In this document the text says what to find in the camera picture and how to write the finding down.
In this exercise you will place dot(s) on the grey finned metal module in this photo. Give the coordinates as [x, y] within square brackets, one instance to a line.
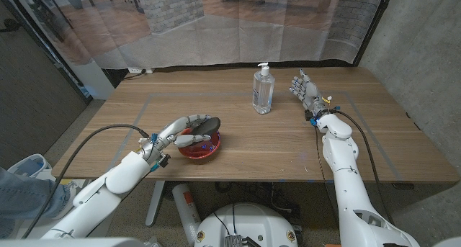
[234, 241]

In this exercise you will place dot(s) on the white roll with orange label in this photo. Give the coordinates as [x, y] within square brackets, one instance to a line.
[185, 207]

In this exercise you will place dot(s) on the black backdrop frame pole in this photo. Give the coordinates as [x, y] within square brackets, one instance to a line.
[72, 75]
[374, 25]

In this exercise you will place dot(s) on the person's leg in jeans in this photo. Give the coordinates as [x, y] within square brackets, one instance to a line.
[25, 196]

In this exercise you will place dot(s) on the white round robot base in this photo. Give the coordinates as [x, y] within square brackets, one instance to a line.
[248, 222]

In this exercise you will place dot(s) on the white power strip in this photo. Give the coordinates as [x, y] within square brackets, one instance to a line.
[138, 70]

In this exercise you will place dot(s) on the black glasses case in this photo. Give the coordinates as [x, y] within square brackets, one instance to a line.
[210, 125]

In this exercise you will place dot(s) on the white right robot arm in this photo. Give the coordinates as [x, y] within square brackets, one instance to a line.
[345, 189]

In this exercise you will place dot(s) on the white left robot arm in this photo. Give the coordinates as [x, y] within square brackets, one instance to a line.
[97, 196]

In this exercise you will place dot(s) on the clear hand sanitizer pump bottle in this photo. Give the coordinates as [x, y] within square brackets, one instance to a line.
[263, 92]

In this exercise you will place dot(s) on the white plastic bin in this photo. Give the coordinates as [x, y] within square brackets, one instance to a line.
[29, 166]

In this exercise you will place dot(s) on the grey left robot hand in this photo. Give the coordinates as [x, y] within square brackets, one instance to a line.
[167, 137]

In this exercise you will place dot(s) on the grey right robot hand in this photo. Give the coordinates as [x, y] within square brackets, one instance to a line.
[310, 94]

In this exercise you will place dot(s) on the red bowl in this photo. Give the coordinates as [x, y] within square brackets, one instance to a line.
[201, 151]

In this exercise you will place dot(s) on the printed room backdrop sheet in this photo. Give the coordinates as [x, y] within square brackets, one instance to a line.
[216, 31]

